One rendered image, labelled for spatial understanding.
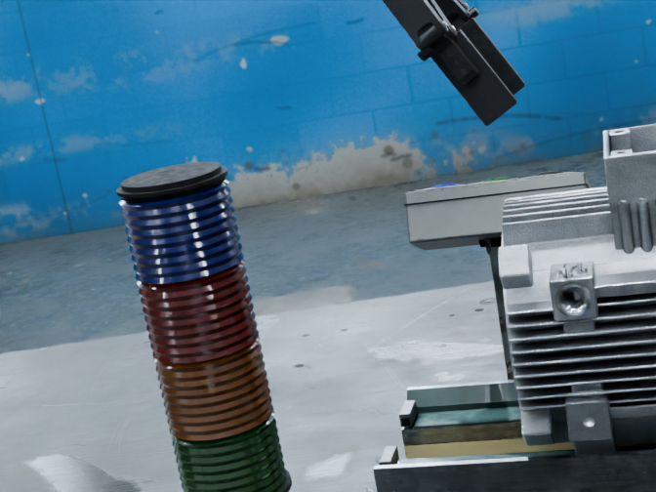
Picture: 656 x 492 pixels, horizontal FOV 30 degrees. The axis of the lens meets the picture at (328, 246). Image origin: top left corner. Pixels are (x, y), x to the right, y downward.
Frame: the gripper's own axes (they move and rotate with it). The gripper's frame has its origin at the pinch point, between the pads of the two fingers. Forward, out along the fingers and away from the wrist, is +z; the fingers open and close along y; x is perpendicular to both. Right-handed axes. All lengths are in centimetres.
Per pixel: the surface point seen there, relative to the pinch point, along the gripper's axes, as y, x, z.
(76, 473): 17, 66, 8
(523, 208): -8.2, 2.3, 8.9
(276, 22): 512, 160, -58
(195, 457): -39.0, 18.1, 4.4
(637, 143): -1.5, -6.2, 11.2
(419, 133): 522, 140, 32
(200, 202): -38.1, 8.6, -6.1
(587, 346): -15.7, 3.1, 18.0
